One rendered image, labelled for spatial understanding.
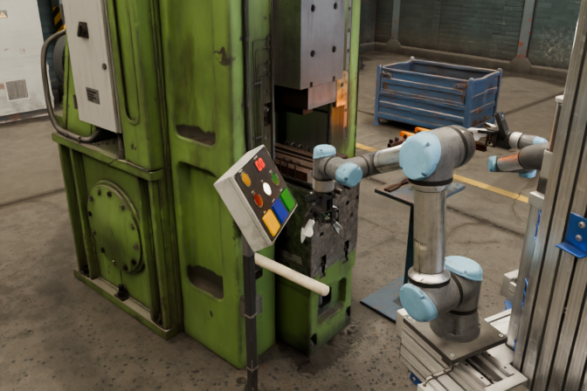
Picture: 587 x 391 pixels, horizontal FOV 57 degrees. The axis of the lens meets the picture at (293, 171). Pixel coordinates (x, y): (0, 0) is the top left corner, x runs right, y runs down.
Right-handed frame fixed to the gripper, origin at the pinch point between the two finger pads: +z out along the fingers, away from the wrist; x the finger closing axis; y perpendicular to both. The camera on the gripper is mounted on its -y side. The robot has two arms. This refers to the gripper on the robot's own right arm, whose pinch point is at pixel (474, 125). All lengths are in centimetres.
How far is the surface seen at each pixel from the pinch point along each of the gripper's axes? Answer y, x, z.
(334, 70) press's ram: -31, -66, 33
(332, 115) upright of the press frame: -3, -50, 50
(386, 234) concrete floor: 110, 45, 84
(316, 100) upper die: -19, -78, 31
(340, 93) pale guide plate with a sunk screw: -14, -46, 48
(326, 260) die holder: 59, -75, 26
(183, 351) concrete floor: 111, -131, 71
